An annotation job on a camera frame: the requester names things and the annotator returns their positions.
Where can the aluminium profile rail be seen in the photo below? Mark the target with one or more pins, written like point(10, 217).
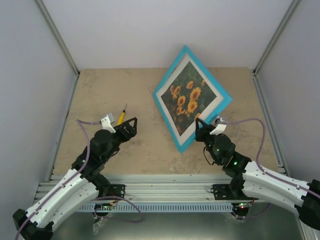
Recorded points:
point(171, 188)

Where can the blue wooden picture frame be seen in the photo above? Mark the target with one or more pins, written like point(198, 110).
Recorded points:
point(222, 100)

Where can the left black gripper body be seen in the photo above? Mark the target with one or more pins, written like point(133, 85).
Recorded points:
point(109, 154)

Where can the yellow handled screwdriver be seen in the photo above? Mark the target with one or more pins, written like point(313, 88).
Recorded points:
point(122, 115)

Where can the grey slotted cable duct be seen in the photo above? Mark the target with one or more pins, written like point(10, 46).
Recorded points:
point(204, 207)

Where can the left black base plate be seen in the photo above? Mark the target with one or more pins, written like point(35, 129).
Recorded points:
point(117, 190)

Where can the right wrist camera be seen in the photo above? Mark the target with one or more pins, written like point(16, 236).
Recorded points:
point(220, 124)

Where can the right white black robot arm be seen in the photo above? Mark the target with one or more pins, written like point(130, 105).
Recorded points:
point(254, 181)

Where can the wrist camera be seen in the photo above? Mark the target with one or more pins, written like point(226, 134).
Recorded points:
point(220, 124)
point(106, 123)

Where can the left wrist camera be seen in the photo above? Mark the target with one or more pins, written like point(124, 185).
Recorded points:
point(106, 123)

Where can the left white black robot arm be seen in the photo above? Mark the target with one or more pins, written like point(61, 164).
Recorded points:
point(82, 183)

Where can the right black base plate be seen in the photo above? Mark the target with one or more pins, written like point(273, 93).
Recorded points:
point(224, 192)

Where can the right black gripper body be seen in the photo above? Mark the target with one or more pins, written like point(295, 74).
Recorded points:
point(214, 157)

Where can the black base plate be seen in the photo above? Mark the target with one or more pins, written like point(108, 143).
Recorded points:
point(117, 190)
point(224, 192)

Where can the sunflower photo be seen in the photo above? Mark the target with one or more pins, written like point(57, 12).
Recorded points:
point(187, 97)

